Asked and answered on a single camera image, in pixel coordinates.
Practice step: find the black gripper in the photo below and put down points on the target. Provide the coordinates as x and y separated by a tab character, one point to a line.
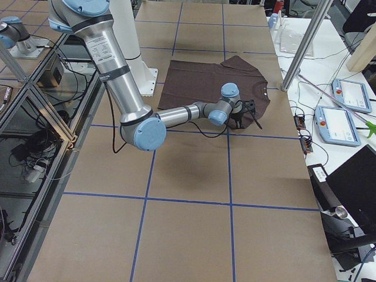
237	117

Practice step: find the near blue teach pendant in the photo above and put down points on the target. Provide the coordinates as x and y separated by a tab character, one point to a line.
336	126

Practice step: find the clear plastic bag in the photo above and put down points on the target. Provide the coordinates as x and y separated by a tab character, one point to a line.
290	40

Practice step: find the dark brown t-shirt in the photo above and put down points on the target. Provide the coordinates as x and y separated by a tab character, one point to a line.
190	82

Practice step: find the white camera mast pedestal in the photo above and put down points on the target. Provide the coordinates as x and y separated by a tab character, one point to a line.
126	35

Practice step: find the orange black power strip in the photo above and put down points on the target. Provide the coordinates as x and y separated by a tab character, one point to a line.
304	135

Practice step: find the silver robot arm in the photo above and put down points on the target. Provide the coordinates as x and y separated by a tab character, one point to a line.
140	126

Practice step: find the aluminium frame post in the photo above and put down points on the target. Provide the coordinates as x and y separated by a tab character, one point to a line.
307	39

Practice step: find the wooden beam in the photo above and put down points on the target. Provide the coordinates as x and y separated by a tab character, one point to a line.
364	53

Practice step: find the far blue teach pendant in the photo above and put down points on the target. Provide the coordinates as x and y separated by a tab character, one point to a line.
352	94

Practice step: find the black box with steel cup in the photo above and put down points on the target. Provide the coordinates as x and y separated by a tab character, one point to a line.
343	237

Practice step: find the blue teach pendant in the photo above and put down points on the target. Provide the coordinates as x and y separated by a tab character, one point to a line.
336	126
352	94

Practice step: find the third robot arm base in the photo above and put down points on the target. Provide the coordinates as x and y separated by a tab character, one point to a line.
16	38

